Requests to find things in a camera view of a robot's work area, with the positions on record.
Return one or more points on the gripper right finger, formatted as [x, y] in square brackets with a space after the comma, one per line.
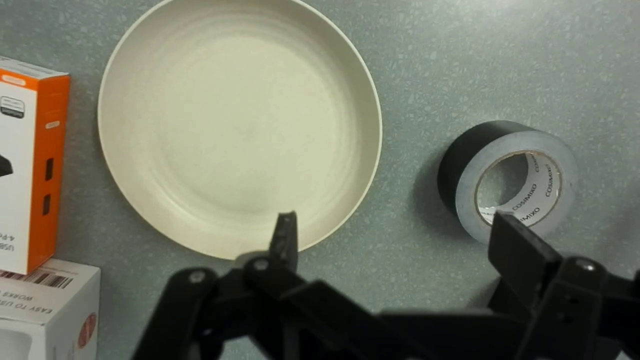
[545, 280]

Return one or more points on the beige round plate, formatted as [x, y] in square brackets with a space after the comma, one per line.
[235, 125]

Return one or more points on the black tape roll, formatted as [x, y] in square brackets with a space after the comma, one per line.
[480, 160]

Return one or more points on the orange and white box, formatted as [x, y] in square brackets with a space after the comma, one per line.
[25, 165]

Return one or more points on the white cardboard box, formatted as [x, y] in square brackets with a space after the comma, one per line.
[45, 315]

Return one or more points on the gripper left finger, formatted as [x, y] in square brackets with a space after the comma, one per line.
[280, 295]

